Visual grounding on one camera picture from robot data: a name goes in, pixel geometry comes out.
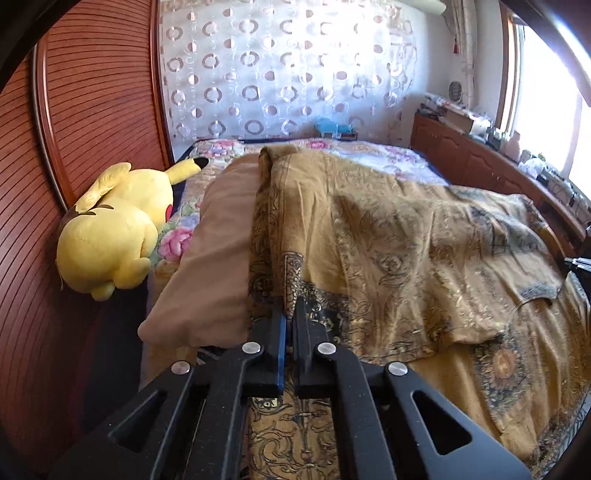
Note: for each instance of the yellow plush toy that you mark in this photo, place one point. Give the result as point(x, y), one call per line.
point(115, 230)

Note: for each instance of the cardboard box with cloth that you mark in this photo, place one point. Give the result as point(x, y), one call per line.
point(438, 104)

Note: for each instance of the beige window curtain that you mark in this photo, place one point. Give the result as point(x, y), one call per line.
point(466, 46)

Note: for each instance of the golden patterned garment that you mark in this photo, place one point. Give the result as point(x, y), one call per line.
point(392, 254)

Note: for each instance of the circle pattern sheer curtain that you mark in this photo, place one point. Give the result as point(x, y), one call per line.
point(277, 69)

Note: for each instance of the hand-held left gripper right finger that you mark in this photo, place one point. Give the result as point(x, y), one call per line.
point(302, 350)

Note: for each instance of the wooden louvered wardrobe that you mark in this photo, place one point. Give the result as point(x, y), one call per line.
point(92, 92)

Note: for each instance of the floral quilt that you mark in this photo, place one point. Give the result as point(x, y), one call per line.
point(175, 240)

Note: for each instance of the small round fan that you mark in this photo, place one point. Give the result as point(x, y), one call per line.
point(455, 91)

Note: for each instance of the pale pink bottle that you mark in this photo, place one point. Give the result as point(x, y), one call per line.
point(514, 144)

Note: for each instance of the wooden framed window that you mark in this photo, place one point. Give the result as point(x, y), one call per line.
point(545, 101)

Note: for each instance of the small blue box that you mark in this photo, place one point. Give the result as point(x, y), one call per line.
point(334, 127)

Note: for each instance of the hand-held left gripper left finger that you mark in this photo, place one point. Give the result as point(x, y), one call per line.
point(279, 350)

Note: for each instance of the long wooden cabinet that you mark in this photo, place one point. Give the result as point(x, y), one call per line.
point(485, 161)

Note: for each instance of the white tissue bag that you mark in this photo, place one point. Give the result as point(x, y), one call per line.
point(531, 167)

